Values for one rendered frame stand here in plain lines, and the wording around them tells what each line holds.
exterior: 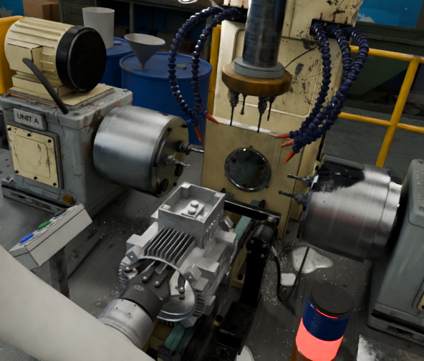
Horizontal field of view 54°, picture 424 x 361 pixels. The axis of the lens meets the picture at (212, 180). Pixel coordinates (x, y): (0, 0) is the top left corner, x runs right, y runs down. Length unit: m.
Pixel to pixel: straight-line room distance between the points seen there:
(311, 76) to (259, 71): 0.27
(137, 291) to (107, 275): 0.45
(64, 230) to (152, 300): 0.28
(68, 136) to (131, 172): 0.21
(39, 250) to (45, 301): 0.47
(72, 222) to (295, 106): 0.73
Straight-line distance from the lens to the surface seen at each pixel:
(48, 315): 0.42
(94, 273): 1.20
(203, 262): 0.82
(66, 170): 1.31
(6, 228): 1.41
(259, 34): 1.03
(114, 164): 1.20
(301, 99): 1.29
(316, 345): 0.63
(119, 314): 0.71
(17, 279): 0.41
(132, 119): 1.20
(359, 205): 1.02
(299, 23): 1.24
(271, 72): 1.04
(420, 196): 1.05
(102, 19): 3.06
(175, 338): 0.90
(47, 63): 1.27
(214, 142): 1.28
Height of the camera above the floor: 1.62
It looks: 31 degrees down
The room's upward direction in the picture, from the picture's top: 6 degrees clockwise
